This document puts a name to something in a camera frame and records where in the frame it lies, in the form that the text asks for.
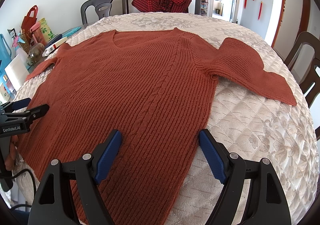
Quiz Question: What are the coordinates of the shoe rack in hallway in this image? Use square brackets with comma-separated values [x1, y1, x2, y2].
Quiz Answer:
[200, 0, 209, 16]

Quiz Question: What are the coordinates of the brown wooden chair right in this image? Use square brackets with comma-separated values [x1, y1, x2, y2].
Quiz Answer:
[284, 31, 320, 141]

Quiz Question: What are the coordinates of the dark chair behind table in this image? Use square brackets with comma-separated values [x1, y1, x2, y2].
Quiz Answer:
[80, 0, 129, 24]

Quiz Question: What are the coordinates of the green leaf print bag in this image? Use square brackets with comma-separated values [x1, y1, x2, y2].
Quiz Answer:
[39, 18, 55, 43]

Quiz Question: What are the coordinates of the red gift bag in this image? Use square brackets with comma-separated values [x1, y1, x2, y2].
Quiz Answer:
[21, 5, 38, 33]

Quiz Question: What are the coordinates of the glass jar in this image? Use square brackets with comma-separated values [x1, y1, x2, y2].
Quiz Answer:
[27, 43, 45, 66]

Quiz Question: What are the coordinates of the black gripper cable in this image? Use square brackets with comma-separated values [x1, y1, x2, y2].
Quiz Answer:
[10, 168, 38, 212]

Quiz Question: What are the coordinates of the white card box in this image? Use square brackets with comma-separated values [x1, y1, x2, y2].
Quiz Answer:
[5, 55, 29, 91]

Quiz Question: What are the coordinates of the white spray bottle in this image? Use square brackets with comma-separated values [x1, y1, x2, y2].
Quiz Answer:
[8, 29, 28, 65]

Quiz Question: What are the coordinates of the pink tumbler bottle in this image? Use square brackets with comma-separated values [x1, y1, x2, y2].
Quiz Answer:
[30, 22, 47, 46]

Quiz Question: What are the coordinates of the teal lace table mat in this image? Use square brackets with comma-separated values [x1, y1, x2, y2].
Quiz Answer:
[62, 27, 82, 38]

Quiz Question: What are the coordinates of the brown wooden door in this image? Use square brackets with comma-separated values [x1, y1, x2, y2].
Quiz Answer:
[272, 0, 311, 60]

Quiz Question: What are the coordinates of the dark blue flat case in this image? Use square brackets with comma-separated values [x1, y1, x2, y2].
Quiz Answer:
[45, 34, 62, 48]

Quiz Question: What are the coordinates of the rust orange knit sweater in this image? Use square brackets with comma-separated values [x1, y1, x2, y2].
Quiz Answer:
[18, 29, 296, 224]

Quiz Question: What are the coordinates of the blue plastic water jug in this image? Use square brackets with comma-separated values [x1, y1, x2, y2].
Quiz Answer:
[0, 34, 12, 72]

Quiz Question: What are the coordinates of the cream quilted floral tablecloth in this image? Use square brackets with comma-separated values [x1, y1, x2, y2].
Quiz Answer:
[10, 11, 316, 225]

